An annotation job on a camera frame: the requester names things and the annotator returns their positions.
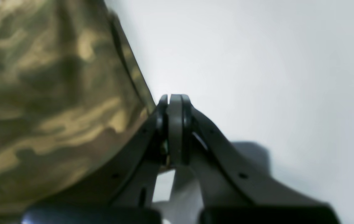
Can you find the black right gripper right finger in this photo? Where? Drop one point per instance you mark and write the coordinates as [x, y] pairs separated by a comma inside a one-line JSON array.
[[234, 190]]

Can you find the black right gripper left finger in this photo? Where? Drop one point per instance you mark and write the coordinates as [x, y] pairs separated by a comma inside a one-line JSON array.
[[119, 192]]

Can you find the camouflage T-shirt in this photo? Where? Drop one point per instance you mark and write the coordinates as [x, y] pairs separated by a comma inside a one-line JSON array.
[[71, 95]]

